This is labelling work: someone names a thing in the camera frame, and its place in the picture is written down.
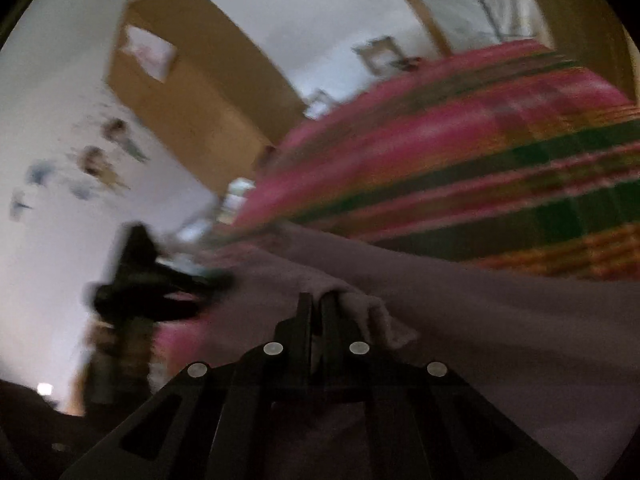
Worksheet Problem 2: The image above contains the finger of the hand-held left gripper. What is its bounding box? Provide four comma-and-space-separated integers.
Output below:
165, 269, 236, 306

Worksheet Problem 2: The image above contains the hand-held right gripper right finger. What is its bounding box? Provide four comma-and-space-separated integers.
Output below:
320, 292, 578, 480

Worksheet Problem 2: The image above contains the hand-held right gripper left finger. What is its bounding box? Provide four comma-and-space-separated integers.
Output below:
60, 292, 313, 480

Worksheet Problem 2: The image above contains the mauve fleece garment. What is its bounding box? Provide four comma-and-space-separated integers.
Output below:
150, 222, 640, 480

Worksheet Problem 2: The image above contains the green tissue pack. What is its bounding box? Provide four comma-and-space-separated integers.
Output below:
220, 177, 256, 216

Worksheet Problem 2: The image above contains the wooden wardrobe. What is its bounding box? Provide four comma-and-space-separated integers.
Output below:
106, 0, 308, 196

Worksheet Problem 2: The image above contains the small white box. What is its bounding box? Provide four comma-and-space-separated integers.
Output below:
305, 89, 333, 120

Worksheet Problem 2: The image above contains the plaid bed blanket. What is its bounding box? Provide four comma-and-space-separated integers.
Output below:
150, 40, 640, 391

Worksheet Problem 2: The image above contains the paper sheet on wardrobe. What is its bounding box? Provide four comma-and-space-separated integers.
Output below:
120, 25, 178, 83

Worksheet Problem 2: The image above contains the brown cardboard box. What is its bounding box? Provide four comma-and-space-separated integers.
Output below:
352, 36, 403, 73

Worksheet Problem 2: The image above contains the plastic-wrapped mattress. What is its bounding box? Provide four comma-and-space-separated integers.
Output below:
395, 0, 551, 53

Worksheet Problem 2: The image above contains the cartoon children wall sticker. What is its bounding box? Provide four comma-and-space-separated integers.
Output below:
10, 117, 151, 221

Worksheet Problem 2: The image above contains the wooden door frame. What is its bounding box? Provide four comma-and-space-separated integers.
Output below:
375, 0, 453, 58

